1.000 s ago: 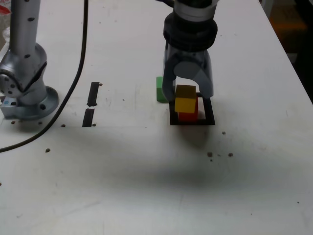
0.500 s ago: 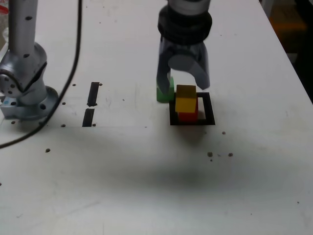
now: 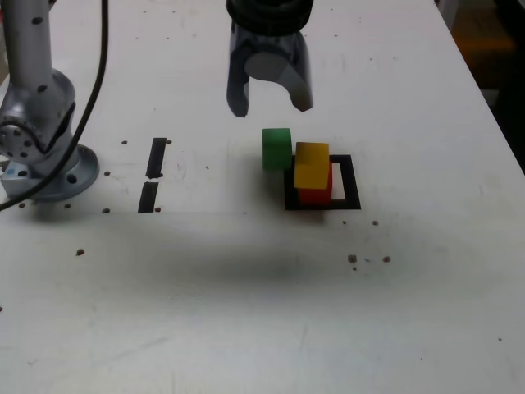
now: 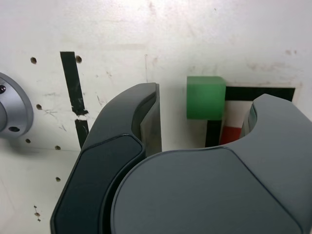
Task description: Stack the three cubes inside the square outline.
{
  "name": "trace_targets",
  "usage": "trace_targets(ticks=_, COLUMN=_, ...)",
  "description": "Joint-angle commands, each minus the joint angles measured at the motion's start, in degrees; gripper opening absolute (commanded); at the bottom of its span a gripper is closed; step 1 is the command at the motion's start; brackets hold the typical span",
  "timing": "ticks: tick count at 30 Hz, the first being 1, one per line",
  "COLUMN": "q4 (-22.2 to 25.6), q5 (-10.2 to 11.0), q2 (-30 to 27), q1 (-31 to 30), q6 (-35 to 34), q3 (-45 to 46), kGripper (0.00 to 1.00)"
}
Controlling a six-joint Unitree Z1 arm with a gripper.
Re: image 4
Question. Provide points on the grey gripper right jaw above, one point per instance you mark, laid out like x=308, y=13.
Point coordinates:
x=207, y=195

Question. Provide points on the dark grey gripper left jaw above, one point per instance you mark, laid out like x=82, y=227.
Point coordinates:
x=97, y=170

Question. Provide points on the red cube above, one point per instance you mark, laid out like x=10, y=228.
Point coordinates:
x=230, y=135

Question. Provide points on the green cube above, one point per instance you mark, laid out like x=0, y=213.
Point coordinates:
x=204, y=97

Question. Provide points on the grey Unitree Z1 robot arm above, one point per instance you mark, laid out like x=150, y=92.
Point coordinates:
x=14, y=109

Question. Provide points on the black tape square outline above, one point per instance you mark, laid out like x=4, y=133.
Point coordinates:
x=239, y=93

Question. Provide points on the black tape strip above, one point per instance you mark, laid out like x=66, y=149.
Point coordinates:
x=70, y=78

